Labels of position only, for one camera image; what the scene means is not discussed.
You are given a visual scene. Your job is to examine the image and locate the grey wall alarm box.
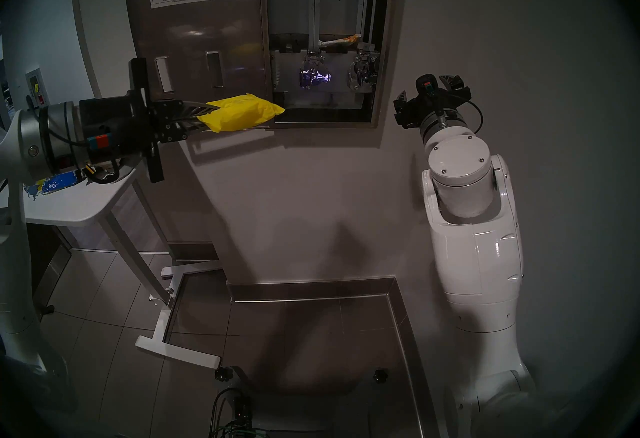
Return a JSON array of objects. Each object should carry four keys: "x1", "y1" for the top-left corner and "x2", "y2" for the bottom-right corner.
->
[{"x1": 25, "y1": 68, "x2": 47, "y2": 108}]

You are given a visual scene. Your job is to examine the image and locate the yellow pad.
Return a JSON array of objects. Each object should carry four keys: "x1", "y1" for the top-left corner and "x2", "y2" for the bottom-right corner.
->
[{"x1": 196, "y1": 93, "x2": 286, "y2": 134}]

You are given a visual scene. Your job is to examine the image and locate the dark robot base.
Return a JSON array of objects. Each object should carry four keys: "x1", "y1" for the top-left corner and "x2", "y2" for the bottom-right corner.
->
[{"x1": 232, "y1": 366, "x2": 401, "y2": 438}]

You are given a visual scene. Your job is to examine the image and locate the thin black left camera cable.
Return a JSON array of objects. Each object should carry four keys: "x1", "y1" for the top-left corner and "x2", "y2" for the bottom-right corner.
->
[{"x1": 25, "y1": 94, "x2": 91, "y2": 148}]

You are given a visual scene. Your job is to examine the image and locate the orange floral pad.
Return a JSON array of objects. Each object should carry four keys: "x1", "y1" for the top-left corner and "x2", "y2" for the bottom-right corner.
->
[{"x1": 318, "y1": 34, "x2": 362, "y2": 49}]

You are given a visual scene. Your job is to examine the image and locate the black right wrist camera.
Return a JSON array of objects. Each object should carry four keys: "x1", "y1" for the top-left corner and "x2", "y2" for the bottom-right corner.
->
[{"x1": 416, "y1": 73, "x2": 441, "y2": 99}]

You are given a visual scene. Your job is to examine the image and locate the blue yellow pad package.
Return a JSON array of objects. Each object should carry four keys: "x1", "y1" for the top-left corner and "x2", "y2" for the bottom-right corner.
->
[{"x1": 24, "y1": 169, "x2": 86, "y2": 199}]

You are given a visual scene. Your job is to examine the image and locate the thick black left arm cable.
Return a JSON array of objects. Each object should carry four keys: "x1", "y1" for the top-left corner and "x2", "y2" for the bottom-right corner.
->
[{"x1": 85, "y1": 159, "x2": 123, "y2": 185}]

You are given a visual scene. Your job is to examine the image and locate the green black cable bundle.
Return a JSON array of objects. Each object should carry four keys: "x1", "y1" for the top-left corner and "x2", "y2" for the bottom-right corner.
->
[{"x1": 209, "y1": 387, "x2": 271, "y2": 438}]

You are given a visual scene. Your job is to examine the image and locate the thin black right camera cable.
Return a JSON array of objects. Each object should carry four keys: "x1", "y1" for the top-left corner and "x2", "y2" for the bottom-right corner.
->
[{"x1": 462, "y1": 99, "x2": 485, "y2": 135}]

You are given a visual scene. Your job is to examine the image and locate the chrome dispensing lever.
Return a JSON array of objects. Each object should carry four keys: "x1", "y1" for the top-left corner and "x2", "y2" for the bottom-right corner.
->
[
  {"x1": 349, "y1": 49, "x2": 380, "y2": 92},
  {"x1": 299, "y1": 51, "x2": 332, "y2": 91}
]

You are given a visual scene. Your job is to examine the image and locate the white table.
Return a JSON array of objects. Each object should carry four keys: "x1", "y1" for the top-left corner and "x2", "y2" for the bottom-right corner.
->
[{"x1": 22, "y1": 162, "x2": 222, "y2": 370}]

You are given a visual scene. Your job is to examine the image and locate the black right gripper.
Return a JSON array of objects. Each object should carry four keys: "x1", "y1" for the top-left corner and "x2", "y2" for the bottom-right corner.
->
[{"x1": 393, "y1": 73, "x2": 473, "y2": 129}]

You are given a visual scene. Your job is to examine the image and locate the stainless steel wall dispenser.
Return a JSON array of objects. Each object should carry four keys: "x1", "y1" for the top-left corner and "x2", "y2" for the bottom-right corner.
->
[{"x1": 122, "y1": 0, "x2": 275, "y2": 137}]

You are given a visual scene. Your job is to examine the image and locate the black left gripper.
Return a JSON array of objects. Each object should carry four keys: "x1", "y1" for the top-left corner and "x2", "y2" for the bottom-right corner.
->
[{"x1": 79, "y1": 58, "x2": 221, "y2": 184}]

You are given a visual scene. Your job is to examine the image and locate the thin black camera cable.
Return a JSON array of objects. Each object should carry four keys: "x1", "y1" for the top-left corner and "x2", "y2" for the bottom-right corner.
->
[
  {"x1": 25, "y1": 94, "x2": 91, "y2": 148},
  {"x1": 462, "y1": 99, "x2": 485, "y2": 135}
]

